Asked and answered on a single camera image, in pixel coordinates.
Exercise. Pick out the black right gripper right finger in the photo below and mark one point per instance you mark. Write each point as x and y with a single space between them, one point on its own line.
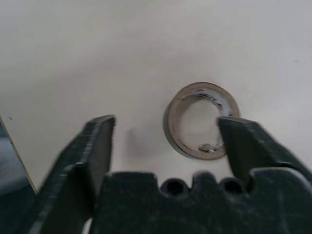
258 146

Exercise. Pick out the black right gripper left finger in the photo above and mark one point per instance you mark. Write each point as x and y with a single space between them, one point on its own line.
73 185

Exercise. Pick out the grey tape roll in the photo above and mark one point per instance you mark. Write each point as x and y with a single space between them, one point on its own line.
172 122

